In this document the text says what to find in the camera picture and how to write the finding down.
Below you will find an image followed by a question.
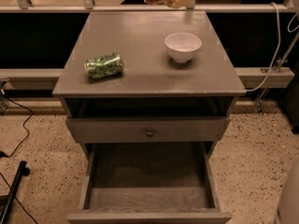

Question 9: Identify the grey wooden drawer cabinet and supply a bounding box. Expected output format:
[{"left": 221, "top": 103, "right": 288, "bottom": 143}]
[{"left": 51, "top": 10, "right": 247, "bottom": 161}]

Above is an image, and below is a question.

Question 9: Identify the green soda can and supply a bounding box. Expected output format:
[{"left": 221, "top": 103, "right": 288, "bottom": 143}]
[{"left": 84, "top": 53, "right": 122, "bottom": 79}]

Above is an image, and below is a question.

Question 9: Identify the closed grey upper drawer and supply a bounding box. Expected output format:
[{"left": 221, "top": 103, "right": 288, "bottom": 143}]
[{"left": 66, "top": 117, "right": 230, "bottom": 144}]

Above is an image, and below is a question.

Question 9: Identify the round brass drawer knob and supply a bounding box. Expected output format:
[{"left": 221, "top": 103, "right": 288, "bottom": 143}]
[{"left": 146, "top": 129, "right": 154, "bottom": 137}]

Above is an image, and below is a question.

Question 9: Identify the open grey middle drawer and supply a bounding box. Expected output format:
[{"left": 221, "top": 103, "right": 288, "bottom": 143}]
[{"left": 67, "top": 143, "right": 232, "bottom": 224}]

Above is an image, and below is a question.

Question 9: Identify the white ceramic bowl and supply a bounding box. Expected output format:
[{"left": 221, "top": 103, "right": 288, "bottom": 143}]
[{"left": 164, "top": 33, "right": 202, "bottom": 63}]

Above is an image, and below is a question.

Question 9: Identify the black stand leg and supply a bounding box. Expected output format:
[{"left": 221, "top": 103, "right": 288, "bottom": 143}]
[{"left": 0, "top": 161, "right": 30, "bottom": 224}]

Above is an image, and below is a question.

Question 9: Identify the white cable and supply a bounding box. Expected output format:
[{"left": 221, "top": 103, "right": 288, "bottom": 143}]
[{"left": 245, "top": 2, "right": 282, "bottom": 93}]

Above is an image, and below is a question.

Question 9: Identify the metal window rail frame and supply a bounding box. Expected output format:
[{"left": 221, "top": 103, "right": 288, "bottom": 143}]
[{"left": 0, "top": 0, "right": 299, "bottom": 15}]

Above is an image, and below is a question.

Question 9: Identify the black floor cable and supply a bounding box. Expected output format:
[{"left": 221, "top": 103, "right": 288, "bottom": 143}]
[{"left": 0, "top": 96, "right": 35, "bottom": 159}]

